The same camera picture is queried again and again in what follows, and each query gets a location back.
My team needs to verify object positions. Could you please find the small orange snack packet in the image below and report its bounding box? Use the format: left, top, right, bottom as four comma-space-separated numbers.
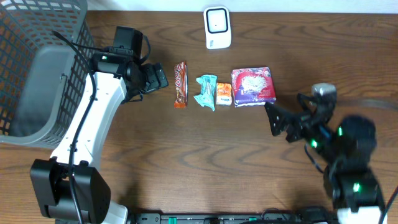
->
216, 83, 232, 106

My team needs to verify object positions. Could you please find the white barcode scanner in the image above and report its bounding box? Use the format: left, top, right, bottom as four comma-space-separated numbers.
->
203, 6, 232, 50

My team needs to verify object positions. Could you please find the dark grey plastic basket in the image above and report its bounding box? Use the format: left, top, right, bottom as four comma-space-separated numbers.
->
1, 0, 94, 149

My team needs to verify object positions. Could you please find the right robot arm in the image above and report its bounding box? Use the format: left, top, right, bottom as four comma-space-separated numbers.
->
264, 93, 387, 223

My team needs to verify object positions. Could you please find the red purple snack packet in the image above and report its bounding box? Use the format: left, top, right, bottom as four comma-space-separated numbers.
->
231, 67, 276, 107

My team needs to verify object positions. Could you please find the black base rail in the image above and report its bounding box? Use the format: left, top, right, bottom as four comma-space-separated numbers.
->
127, 210, 339, 224

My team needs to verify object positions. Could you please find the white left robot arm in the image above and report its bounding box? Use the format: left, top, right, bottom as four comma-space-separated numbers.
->
30, 53, 169, 223

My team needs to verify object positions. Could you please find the teal wrapper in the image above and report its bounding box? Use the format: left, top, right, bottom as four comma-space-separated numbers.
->
194, 74, 217, 111

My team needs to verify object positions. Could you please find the orange brown chocolate bar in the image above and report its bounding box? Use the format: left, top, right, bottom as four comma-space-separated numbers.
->
174, 61, 188, 108

